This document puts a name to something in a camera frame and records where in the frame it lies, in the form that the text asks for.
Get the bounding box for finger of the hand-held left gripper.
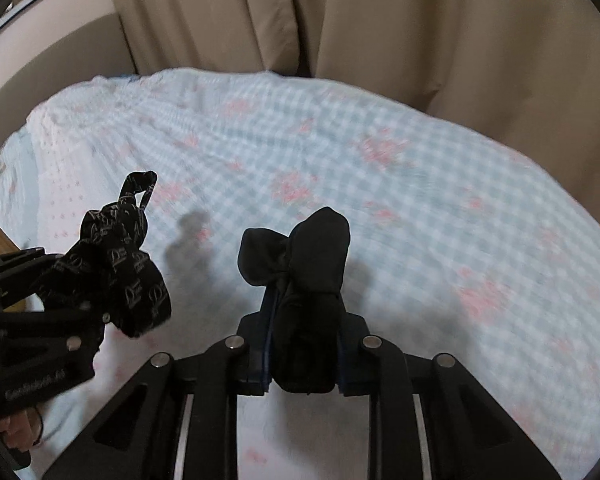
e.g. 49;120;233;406
0;305;112;361
0;247;68;307

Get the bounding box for grey padded headboard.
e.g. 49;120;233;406
0;12;138;161

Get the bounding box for light blue checked blanket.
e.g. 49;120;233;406
0;67;600;480

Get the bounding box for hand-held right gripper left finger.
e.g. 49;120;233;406
42;305;277;480

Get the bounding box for plain black sock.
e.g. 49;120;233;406
237;206;352;395

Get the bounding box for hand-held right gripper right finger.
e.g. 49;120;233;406
332;306;548;480

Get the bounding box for black printed cloth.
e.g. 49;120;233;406
35;171;173;338

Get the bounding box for beige curtain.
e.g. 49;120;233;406
105;0;600;241

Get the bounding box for person's left hand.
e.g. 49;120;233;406
0;406;44;452

